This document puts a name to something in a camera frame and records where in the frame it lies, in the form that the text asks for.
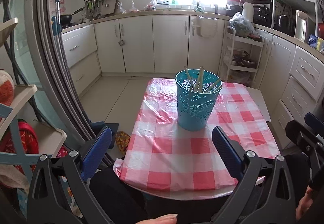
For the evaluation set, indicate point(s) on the white electric kettle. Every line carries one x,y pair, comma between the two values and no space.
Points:
248,11

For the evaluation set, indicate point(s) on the white storage rack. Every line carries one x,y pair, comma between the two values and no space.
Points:
241,57

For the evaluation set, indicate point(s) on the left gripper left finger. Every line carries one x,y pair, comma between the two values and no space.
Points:
47,202

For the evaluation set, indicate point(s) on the blue dustpan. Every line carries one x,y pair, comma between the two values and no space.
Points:
105,133

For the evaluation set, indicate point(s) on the plastic bag of greens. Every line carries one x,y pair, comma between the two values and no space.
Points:
242,26

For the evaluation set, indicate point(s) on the white folding chair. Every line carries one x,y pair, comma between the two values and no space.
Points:
14,98

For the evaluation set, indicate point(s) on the wall utensil rack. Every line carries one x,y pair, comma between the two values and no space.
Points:
95,9

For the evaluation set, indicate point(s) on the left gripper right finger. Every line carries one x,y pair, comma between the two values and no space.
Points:
264,193

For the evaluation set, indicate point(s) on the colourful crochet item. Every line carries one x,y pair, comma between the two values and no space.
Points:
122,140

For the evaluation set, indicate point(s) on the person's left hand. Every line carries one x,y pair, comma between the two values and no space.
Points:
166,219

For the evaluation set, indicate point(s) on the person's right hand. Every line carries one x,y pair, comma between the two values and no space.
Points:
304,204

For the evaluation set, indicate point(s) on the pink checkered plastic tablecloth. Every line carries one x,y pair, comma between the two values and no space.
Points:
164,157

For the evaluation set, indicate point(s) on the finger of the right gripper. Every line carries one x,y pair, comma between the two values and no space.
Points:
305,140
312,121

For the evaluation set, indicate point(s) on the red patterned cloth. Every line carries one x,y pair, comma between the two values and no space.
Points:
33,140

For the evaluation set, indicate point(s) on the black frying pan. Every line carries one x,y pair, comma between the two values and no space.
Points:
67,18

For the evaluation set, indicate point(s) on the cream kitchen cabinets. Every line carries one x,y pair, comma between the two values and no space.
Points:
290,74

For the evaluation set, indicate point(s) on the teal perforated plastic basket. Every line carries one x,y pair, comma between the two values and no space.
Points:
194,108

